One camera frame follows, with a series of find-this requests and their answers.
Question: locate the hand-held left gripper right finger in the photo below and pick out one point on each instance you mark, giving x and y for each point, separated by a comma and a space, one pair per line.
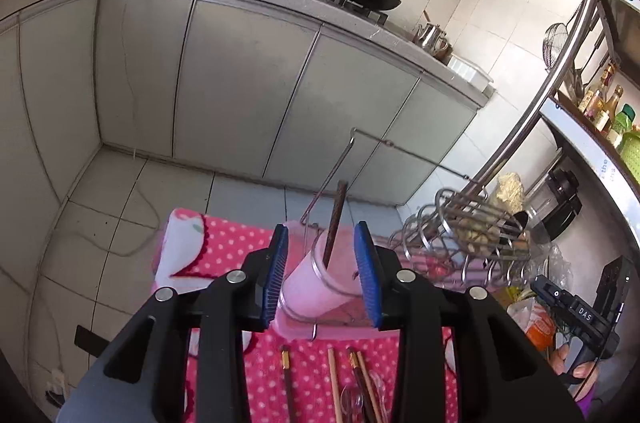
367, 278

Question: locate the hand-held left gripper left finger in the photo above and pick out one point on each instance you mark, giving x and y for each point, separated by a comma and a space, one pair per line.
277, 275

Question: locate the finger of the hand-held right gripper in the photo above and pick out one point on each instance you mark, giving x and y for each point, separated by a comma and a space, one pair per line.
547, 289

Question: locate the pink cup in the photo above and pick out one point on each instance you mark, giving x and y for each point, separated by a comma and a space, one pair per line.
312, 298

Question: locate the dark brown chopstick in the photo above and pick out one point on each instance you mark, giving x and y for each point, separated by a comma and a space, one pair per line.
334, 223

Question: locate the dark chopstick with gold tip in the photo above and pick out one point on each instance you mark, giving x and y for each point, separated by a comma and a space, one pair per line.
361, 385

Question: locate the dark chopstick with gold band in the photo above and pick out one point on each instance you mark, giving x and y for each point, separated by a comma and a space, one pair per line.
289, 383

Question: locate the light wooden chopstick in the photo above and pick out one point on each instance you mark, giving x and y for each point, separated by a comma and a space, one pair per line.
372, 388
334, 383

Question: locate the person's right forearm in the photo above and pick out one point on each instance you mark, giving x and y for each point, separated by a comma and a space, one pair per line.
612, 385

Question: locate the person's right hand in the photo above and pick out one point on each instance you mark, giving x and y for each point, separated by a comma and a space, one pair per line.
582, 373

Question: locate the orange snack packet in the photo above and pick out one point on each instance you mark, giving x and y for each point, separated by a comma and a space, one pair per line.
537, 328

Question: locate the pink polka dot blanket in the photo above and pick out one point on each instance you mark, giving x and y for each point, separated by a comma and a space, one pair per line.
225, 248

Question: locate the black blender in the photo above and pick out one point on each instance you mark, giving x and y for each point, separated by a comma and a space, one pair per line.
557, 203

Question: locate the napa cabbage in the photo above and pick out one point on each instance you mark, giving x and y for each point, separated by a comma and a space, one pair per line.
510, 190

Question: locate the clear plastic spoon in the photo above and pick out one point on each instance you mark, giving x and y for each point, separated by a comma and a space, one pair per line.
354, 398

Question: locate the printed cardboard shelf board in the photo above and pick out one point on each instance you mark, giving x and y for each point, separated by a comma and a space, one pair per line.
595, 163

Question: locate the green plastic basket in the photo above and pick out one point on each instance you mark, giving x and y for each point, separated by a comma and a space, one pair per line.
632, 158

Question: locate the green plastic bottle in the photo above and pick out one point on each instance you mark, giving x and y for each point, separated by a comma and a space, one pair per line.
621, 125

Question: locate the amber oil bottle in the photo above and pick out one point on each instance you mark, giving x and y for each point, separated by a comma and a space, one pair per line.
611, 108

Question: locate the brown sauce bottle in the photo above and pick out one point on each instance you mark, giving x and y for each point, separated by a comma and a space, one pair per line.
597, 100

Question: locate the flat black object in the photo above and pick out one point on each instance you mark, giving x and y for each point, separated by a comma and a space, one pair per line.
90, 340

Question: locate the grey kitchen base cabinet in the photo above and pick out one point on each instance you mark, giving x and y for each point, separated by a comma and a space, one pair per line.
240, 78

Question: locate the steel ladle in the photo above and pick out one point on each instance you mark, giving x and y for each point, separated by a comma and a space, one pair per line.
580, 78

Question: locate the steel shelf rack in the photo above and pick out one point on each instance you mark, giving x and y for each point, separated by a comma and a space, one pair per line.
555, 68

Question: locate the white container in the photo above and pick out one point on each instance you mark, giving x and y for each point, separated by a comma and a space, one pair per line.
467, 70

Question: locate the brown ceramic jar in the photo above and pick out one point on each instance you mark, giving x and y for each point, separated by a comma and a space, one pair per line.
446, 52

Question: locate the steel kettle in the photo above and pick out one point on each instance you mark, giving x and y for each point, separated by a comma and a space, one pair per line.
429, 38

